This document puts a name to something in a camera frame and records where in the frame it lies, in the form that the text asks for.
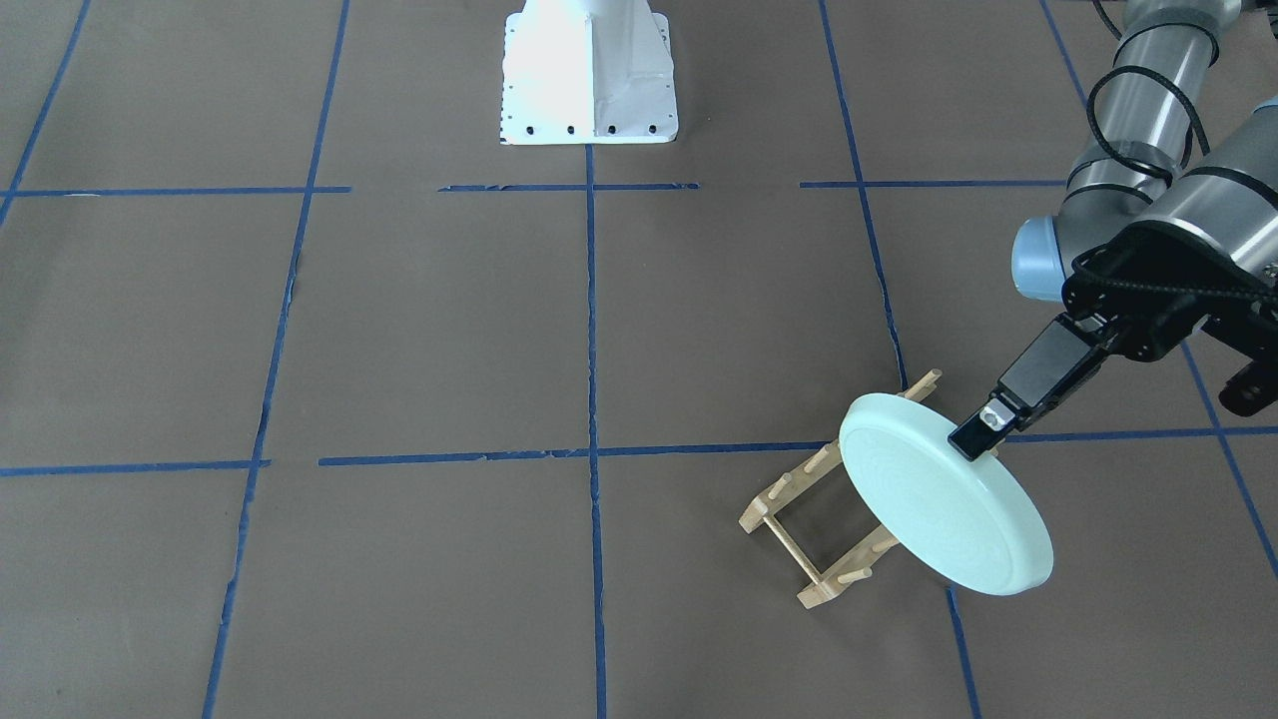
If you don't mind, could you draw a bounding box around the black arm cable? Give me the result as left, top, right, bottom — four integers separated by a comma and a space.
1074, 0, 1278, 301

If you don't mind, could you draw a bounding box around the mint green plate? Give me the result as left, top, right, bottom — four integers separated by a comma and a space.
837, 395, 1056, 596

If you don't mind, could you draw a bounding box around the wooden dish rack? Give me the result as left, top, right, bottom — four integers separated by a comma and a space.
717, 381, 921, 609

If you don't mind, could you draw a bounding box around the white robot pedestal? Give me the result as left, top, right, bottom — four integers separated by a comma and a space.
498, 1, 680, 146

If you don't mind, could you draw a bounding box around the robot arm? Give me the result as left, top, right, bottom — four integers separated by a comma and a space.
950, 1, 1277, 461

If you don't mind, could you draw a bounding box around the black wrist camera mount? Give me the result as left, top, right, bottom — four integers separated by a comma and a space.
1205, 315, 1277, 418

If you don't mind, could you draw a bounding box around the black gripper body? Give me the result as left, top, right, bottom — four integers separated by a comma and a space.
1059, 225, 1275, 361

